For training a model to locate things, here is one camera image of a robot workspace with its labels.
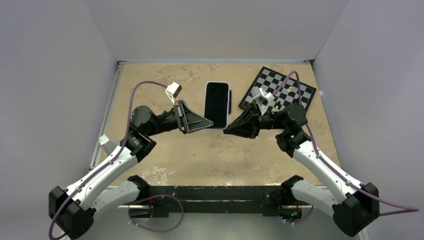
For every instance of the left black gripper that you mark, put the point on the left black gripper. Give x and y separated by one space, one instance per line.
188 121

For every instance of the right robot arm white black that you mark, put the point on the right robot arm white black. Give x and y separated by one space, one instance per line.
351 204

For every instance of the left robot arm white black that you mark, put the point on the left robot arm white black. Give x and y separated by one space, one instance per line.
74 208

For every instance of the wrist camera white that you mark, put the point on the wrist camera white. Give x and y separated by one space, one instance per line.
173 90
262 98

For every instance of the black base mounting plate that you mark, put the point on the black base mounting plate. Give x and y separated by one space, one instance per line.
268 201

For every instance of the small white box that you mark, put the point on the small white box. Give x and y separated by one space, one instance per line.
103 139

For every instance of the black white chessboard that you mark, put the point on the black white chessboard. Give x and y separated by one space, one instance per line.
269 80

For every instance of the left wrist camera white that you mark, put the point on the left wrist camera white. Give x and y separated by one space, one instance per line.
173 90

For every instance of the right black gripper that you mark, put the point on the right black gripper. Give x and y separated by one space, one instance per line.
247 125

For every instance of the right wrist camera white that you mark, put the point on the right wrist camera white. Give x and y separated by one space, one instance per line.
262 98

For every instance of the black phone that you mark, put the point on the black phone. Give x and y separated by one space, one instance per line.
230 101

